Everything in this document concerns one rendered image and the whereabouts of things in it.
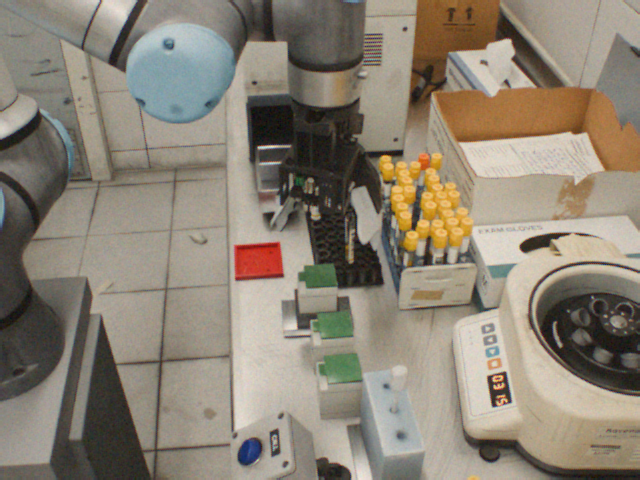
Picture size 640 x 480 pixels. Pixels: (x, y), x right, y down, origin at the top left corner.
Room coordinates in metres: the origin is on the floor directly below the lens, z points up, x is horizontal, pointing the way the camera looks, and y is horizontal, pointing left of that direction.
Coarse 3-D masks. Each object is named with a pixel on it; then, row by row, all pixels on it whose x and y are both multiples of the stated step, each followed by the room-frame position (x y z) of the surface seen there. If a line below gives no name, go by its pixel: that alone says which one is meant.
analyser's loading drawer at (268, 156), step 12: (264, 132) 1.01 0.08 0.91; (276, 132) 1.01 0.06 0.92; (288, 132) 1.01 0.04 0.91; (264, 144) 0.98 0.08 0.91; (276, 144) 0.98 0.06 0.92; (288, 144) 0.98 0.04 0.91; (264, 156) 0.92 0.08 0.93; (276, 156) 0.92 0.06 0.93; (264, 168) 0.87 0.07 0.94; (276, 168) 0.87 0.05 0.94; (264, 180) 0.87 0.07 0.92; (276, 180) 0.87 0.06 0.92; (264, 192) 0.82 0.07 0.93; (276, 192) 0.82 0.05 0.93; (264, 204) 0.82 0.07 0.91; (300, 204) 0.82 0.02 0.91
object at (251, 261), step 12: (240, 252) 0.74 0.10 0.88; (252, 252) 0.74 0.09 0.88; (264, 252) 0.74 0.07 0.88; (276, 252) 0.74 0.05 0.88; (240, 264) 0.72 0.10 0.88; (252, 264) 0.72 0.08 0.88; (264, 264) 0.72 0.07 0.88; (276, 264) 0.72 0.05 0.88; (240, 276) 0.69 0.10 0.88; (252, 276) 0.69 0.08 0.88; (264, 276) 0.69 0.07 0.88; (276, 276) 0.69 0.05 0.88
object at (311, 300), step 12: (300, 288) 0.60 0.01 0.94; (312, 288) 0.59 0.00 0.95; (324, 288) 0.59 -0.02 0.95; (336, 288) 0.59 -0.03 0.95; (300, 300) 0.59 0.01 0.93; (312, 300) 0.59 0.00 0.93; (324, 300) 0.59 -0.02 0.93; (336, 300) 0.59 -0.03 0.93; (300, 312) 0.59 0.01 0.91; (312, 312) 0.59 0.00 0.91
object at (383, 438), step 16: (368, 384) 0.43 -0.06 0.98; (384, 384) 0.43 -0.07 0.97; (368, 400) 0.42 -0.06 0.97; (384, 400) 0.41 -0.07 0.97; (400, 400) 0.41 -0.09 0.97; (368, 416) 0.41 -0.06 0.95; (384, 416) 0.39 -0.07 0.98; (400, 416) 0.39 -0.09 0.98; (352, 432) 0.43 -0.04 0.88; (368, 432) 0.40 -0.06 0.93; (384, 432) 0.37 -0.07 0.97; (400, 432) 0.37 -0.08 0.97; (416, 432) 0.37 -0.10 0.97; (352, 448) 0.41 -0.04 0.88; (368, 448) 0.40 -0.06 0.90; (384, 448) 0.35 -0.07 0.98; (400, 448) 0.35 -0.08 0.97; (416, 448) 0.35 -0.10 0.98; (368, 464) 0.39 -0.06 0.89; (384, 464) 0.35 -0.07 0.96; (400, 464) 0.35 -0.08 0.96; (416, 464) 0.35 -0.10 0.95
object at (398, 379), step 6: (396, 366) 0.40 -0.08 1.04; (402, 366) 0.40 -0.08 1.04; (396, 372) 0.39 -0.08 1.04; (402, 372) 0.39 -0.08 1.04; (390, 378) 0.40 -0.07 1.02; (396, 378) 0.39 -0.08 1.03; (402, 378) 0.39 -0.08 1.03; (390, 384) 0.40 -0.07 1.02; (396, 384) 0.39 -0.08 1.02; (402, 384) 0.39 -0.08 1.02; (396, 390) 0.39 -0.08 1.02
